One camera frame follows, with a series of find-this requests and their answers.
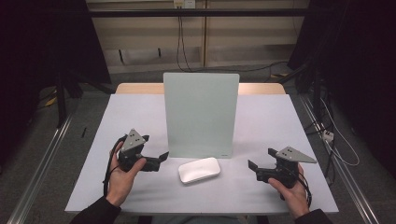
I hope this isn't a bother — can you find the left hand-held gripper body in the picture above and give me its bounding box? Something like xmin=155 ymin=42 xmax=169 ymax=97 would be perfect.
xmin=117 ymin=128 xmax=162 ymax=174

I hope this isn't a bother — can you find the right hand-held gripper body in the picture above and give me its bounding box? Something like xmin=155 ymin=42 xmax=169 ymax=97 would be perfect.
xmin=255 ymin=146 xmax=318 ymax=189

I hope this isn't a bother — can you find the white whiteboard eraser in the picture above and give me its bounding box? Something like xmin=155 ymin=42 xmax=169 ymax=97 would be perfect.
xmin=177 ymin=156 xmax=222 ymax=186

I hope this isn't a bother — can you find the glass whiteboard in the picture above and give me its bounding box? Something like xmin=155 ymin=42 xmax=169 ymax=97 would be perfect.
xmin=163 ymin=72 xmax=241 ymax=161

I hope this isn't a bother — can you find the person's right hand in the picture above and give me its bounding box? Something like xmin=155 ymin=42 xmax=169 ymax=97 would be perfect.
xmin=267 ymin=163 xmax=311 ymax=220

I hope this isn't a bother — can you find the person's left hand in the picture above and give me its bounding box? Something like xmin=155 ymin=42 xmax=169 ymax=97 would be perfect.
xmin=106 ymin=140 xmax=148 ymax=208

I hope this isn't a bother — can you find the white table mat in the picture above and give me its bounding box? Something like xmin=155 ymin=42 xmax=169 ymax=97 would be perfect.
xmin=64 ymin=93 xmax=340 ymax=216

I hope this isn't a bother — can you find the black metal stand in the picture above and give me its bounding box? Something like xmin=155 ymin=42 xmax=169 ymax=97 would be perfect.
xmin=53 ymin=69 xmax=114 ymax=129

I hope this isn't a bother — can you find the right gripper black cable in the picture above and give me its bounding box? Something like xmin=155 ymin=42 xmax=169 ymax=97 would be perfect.
xmin=279 ymin=172 xmax=314 ymax=210

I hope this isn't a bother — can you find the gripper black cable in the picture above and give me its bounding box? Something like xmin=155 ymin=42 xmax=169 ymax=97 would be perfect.
xmin=102 ymin=134 xmax=129 ymax=198
xmin=279 ymin=172 xmax=314 ymax=210

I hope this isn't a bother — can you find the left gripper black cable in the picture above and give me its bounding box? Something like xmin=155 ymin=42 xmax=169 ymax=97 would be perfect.
xmin=102 ymin=134 xmax=129 ymax=198

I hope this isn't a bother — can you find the aluminium floor rail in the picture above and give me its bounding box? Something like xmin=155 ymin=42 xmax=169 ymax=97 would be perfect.
xmin=6 ymin=114 xmax=75 ymax=224
xmin=298 ymin=92 xmax=381 ymax=224

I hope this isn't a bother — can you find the white floor cable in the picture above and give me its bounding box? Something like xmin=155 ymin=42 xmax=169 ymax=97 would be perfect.
xmin=319 ymin=97 xmax=361 ymax=167

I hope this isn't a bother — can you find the black hanging wall cable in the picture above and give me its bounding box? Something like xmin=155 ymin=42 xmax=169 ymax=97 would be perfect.
xmin=176 ymin=6 xmax=194 ymax=74

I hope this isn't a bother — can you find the black horizontal frame bar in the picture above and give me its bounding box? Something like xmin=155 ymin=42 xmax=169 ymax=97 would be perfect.
xmin=87 ymin=7 xmax=314 ymax=19

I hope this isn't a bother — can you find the white wall outlet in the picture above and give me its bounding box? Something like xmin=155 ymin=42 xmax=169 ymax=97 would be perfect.
xmin=173 ymin=0 xmax=197 ymax=9

